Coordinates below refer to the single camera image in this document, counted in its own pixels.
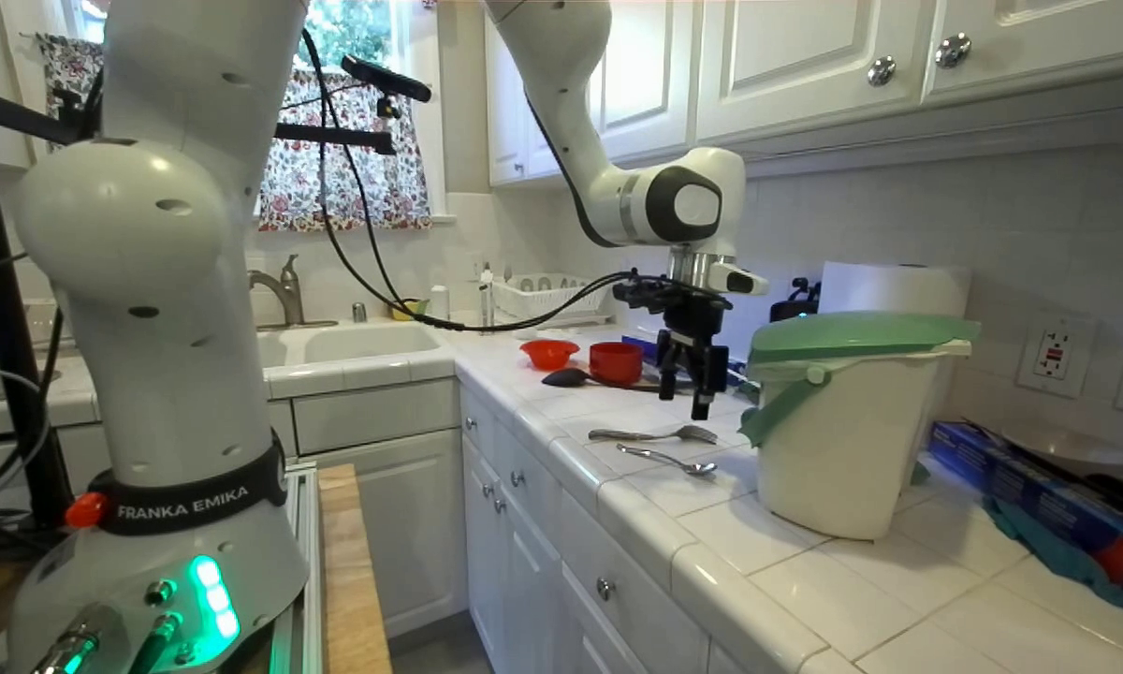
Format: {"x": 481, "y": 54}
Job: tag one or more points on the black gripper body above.
{"x": 694, "y": 292}

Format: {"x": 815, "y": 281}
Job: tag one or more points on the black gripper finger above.
{"x": 711, "y": 377}
{"x": 669, "y": 365}

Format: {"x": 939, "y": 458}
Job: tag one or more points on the white compost bin green lid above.
{"x": 843, "y": 407}

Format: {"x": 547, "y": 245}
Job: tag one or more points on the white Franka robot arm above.
{"x": 145, "y": 237}

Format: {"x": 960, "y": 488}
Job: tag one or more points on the red measuring cup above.
{"x": 616, "y": 365}

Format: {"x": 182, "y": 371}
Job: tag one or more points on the silver metal spoon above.
{"x": 701, "y": 471}

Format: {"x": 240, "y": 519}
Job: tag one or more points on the red small bowl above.
{"x": 547, "y": 352}

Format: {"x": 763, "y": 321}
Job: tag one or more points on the white paper towel roll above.
{"x": 905, "y": 290}

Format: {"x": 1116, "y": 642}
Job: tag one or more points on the white dish rack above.
{"x": 552, "y": 292}

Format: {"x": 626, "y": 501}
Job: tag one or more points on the white upper cabinets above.
{"x": 805, "y": 83}

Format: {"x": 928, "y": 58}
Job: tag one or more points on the white cabinets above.
{"x": 805, "y": 83}
{"x": 571, "y": 556}

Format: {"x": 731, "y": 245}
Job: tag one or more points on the white lower cabinets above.
{"x": 571, "y": 556}

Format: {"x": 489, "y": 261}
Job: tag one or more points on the kitchen faucet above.
{"x": 285, "y": 285}

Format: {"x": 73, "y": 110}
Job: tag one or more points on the floral window curtain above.
{"x": 346, "y": 150}

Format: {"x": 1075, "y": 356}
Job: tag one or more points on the wooden board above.
{"x": 351, "y": 582}

